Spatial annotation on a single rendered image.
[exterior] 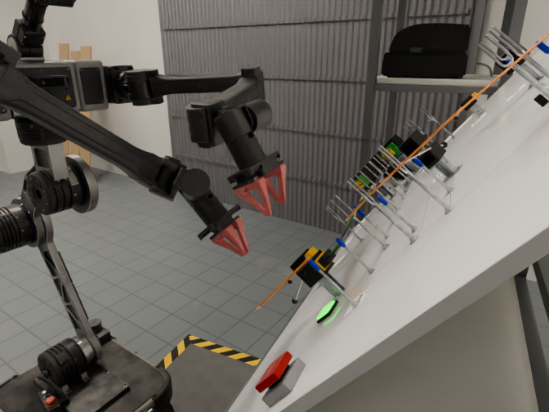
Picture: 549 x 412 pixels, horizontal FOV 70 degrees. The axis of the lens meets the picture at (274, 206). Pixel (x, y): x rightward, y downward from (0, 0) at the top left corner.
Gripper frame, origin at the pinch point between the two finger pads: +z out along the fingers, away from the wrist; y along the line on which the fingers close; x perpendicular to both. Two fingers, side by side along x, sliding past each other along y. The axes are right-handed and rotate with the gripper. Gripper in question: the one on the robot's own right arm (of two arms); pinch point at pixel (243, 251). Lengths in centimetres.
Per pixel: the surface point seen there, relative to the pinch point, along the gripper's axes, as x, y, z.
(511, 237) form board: -55, -22, 10
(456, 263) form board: -49, -20, 12
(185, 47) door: 185, 269, -180
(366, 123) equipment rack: 1, 91, -5
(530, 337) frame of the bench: -19, 46, 71
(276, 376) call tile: -21.0, -27.3, 13.9
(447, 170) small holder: -37.5, 23.8, 12.7
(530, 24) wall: -48, 256, 12
